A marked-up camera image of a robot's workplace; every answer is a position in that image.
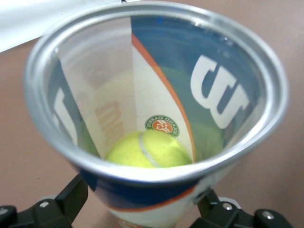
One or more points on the yellow Wilson tennis ball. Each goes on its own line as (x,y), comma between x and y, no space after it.
(147,149)

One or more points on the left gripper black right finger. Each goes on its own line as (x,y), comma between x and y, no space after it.
(237,216)

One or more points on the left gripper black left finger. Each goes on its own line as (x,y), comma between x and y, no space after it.
(47,211)

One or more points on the white blue tennis ball can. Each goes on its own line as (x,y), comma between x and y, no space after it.
(213,95)

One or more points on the white table edge strip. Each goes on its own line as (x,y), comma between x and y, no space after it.
(35,19)

